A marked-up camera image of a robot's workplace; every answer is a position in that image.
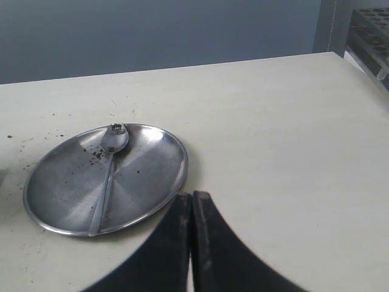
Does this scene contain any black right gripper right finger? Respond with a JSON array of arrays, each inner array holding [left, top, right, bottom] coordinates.
[[192, 191, 304, 291]]

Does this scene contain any round stainless steel plate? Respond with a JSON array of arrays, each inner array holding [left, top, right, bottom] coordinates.
[[23, 123, 188, 237]]

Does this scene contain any stainless steel spork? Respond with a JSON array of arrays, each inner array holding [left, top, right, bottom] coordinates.
[[88, 123, 129, 237]]

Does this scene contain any grey metal frame post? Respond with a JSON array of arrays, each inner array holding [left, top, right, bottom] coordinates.
[[312, 0, 352, 57]]

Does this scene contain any metal test tube rack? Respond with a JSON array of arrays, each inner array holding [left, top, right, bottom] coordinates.
[[346, 7, 388, 91]]

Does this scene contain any clear test tube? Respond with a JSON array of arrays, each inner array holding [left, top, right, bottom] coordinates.
[[376, 66, 388, 82]]

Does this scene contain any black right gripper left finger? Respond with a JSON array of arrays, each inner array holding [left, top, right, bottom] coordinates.
[[85, 194, 192, 292]]

